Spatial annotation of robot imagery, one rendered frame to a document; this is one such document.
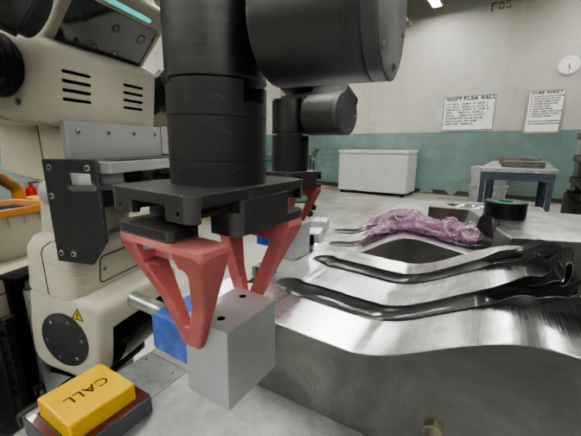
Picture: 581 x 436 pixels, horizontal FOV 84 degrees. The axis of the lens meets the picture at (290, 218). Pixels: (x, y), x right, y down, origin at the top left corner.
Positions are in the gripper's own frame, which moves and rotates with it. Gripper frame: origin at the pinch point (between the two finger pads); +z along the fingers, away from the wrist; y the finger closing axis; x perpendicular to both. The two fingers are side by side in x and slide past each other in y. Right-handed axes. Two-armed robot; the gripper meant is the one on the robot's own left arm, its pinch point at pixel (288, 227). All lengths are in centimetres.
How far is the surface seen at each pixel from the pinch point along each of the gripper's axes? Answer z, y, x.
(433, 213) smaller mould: 6, 68, -12
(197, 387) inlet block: 3.4, -31.0, -12.8
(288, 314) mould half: 5.5, -16.0, -10.2
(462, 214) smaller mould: 5, 68, -20
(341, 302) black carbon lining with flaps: 5.8, -9.2, -13.5
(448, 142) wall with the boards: -47, 711, 63
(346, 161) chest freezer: -4, 636, 255
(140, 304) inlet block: 0.7, -29.2, -4.4
